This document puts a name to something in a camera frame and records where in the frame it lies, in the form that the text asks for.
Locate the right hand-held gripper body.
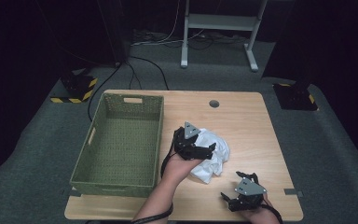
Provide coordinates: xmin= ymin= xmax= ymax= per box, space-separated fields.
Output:
xmin=227 ymin=176 xmax=268 ymax=213

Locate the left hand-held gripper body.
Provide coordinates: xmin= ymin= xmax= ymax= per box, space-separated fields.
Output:
xmin=172 ymin=120 xmax=201 ymax=161

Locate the white cloth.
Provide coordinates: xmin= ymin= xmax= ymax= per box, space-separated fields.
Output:
xmin=188 ymin=127 xmax=231 ymax=185

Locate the green woven basket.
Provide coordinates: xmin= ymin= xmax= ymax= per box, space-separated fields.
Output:
xmin=69 ymin=92 xmax=165 ymax=199

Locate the person's left hand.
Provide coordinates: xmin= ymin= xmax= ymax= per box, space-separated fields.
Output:
xmin=160 ymin=153 xmax=203 ymax=188

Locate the person's right hand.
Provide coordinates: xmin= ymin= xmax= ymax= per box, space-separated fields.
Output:
xmin=239 ymin=193 xmax=282 ymax=224

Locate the grey tape strip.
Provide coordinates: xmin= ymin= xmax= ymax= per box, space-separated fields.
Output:
xmin=283 ymin=188 xmax=305 ymax=199

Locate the black yellow striped base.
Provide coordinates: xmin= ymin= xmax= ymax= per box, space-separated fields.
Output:
xmin=272 ymin=81 xmax=320 ymax=112
xmin=49 ymin=73 xmax=99 ymax=105

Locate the grey metal stand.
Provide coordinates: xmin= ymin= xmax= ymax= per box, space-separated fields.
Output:
xmin=180 ymin=0 xmax=269 ymax=73

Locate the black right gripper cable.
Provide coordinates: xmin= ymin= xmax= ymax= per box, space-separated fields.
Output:
xmin=259 ymin=203 xmax=283 ymax=224

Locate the curved black floor cable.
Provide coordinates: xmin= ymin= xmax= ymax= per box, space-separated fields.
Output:
xmin=128 ymin=55 xmax=171 ymax=91

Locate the short black floor cable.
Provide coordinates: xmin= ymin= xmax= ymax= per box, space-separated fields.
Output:
xmin=124 ymin=60 xmax=143 ymax=91

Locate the long black floor cable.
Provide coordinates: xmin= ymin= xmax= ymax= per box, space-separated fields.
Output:
xmin=87 ymin=62 xmax=124 ymax=122

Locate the tangle of floor cables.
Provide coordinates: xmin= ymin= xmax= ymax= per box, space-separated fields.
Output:
xmin=131 ymin=28 xmax=250 ymax=51

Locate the white cable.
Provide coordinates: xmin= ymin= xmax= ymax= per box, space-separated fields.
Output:
xmin=130 ymin=0 xmax=207 ymax=48

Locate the black upright post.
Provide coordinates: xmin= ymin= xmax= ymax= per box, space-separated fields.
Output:
xmin=96 ymin=0 xmax=129 ymax=67

